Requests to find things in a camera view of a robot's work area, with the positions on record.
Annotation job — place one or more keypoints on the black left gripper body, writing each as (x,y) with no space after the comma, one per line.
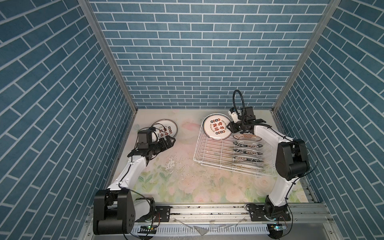
(156,147)

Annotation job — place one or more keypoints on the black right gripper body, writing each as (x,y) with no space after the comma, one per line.
(237,126)

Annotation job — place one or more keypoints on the white wire dish rack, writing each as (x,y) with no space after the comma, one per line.
(220,154)

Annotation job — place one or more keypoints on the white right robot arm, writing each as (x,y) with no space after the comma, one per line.
(290,158)

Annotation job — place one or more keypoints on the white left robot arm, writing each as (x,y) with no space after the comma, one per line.
(115,210)

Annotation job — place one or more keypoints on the small plate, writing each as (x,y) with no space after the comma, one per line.
(248,144)
(248,151)
(248,166)
(247,137)
(248,158)

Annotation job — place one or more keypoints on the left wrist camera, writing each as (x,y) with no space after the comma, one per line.
(146,137)

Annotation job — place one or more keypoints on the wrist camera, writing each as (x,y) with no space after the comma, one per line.
(234,115)
(146,137)

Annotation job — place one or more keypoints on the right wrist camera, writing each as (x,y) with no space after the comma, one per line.
(234,115)

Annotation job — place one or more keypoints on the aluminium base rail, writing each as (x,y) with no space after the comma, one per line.
(198,213)

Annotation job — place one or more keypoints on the aluminium right corner post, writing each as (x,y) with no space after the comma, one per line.
(318,30)

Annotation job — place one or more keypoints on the aluminium corner post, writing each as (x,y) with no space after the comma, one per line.
(318,30)
(92,20)

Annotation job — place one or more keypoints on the aluminium left corner post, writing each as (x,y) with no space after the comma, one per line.
(92,20)

